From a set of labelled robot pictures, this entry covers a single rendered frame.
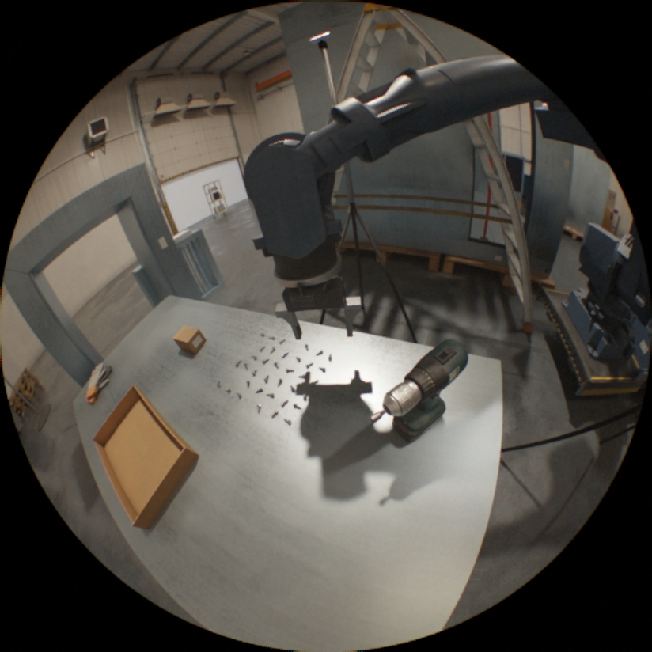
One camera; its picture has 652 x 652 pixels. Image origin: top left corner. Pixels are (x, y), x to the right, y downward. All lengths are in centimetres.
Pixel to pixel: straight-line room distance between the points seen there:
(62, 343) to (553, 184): 374
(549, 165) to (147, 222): 311
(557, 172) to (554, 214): 39
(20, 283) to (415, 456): 194
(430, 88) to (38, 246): 177
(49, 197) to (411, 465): 1013
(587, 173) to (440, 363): 626
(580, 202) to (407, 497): 634
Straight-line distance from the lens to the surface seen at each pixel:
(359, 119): 37
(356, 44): 177
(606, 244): 164
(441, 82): 45
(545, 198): 242
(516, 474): 140
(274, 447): 57
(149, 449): 81
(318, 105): 259
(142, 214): 175
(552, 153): 243
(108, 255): 952
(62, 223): 170
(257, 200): 34
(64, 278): 950
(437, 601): 57
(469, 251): 242
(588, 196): 645
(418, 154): 224
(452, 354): 37
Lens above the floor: 116
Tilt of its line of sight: 42 degrees down
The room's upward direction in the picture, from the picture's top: 13 degrees counter-clockwise
